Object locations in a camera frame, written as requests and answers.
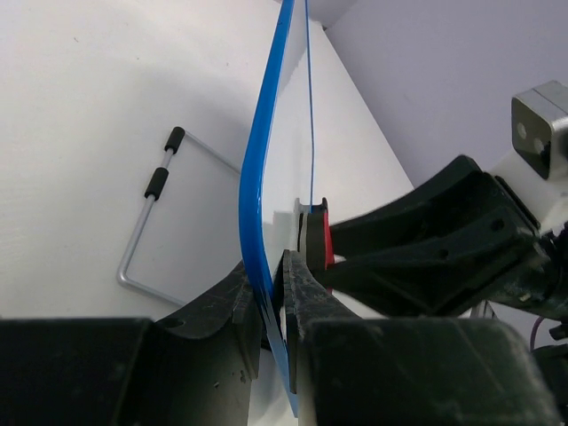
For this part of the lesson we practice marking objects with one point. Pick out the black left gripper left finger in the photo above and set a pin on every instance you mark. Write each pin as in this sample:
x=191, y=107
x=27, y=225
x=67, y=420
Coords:
x=193, y=367

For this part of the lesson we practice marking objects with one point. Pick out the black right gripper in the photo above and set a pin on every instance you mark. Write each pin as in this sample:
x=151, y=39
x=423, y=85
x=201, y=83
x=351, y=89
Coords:
x=435, y=252

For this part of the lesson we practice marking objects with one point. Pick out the metal whiteboard kickstand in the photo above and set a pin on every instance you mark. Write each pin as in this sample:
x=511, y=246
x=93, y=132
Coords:
x=186, y=237

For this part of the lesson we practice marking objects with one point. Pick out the red bone-shaped eraser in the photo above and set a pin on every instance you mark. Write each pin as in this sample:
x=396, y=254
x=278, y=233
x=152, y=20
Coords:
x=315, y=239

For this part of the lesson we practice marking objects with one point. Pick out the black whiteboard foot clip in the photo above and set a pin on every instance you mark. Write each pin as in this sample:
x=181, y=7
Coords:
x=310, y=205

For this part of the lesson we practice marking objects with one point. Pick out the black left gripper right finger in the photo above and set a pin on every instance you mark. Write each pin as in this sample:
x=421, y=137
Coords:
x=346, y=370

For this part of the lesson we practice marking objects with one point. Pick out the blue framed whiteboard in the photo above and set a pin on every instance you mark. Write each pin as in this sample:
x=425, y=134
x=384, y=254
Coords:
x=278, y=167

